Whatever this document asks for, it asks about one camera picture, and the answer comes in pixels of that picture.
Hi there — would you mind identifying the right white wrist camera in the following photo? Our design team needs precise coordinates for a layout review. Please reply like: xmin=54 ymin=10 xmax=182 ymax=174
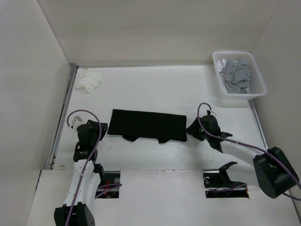
xmin=206 ymin=110 xmax=216 ymax=116

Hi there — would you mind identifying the white folded tank top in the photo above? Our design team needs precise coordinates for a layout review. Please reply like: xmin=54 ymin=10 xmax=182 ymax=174
xmin=75 ymin=71 xmax=103 ymax=94

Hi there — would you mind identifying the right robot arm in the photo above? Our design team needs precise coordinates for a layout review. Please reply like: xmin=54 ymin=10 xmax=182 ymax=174
xmin=186 ymin=114 xmax=301 ymax=199

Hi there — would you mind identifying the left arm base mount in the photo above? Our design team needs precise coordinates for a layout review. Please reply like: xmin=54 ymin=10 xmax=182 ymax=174
xmin=95 ymin=171 xmax=121 ymax=199

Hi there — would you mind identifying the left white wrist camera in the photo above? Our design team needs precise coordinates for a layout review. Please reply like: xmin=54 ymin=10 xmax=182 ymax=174
xmin=71 ymin=116 xmax=84 ymax=131

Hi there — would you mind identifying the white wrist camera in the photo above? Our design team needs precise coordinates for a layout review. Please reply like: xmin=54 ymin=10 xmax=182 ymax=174
xmin=206 ymin=110 xmax=216 ymax=116
xmin=71 ymin=116 xmax=84 ymax=131

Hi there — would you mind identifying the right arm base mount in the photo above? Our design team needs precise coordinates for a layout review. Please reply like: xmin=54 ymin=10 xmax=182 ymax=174
xmin=203 ymin=161 xmax=249 ymax=198

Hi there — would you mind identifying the grey tank top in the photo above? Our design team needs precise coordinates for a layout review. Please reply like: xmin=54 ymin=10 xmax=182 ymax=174
xmin=223 ymin=58 xmax=252 ymax=94

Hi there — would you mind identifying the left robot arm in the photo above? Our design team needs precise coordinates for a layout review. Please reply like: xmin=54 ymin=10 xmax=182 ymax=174
xmin=54 ymin=116 xmax=108 ymax=226

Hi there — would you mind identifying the black tank top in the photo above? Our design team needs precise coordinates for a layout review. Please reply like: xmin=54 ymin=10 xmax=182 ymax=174
xmin=107 ymin=109 xmax=187 ymax=144

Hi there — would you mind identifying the pale pink tank top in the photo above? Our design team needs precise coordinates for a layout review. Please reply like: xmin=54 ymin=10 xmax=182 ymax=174
xmin=216 ymin=59 xmax=227 ymax=73

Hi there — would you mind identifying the white plastic basket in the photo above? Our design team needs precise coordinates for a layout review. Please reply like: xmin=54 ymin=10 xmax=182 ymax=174
xmin=212 ymin=51 xmax=267 ymax=101

